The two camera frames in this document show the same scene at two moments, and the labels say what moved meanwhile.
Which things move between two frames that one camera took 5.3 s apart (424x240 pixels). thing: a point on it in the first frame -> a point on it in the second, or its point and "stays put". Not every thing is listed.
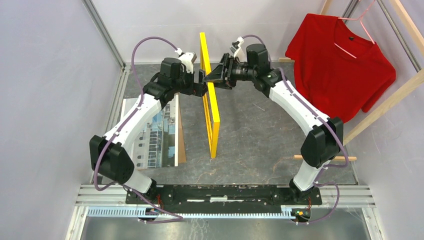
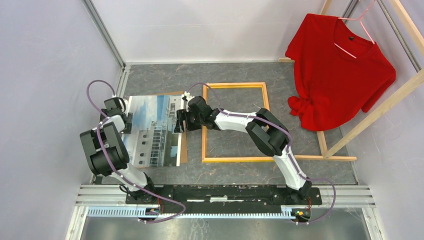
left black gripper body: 188,86 -> 128,129
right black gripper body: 236,71 -> 193,121
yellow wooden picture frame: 211,111 -> 239,85
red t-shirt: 339,70 stays put
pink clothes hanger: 359,18 stays put
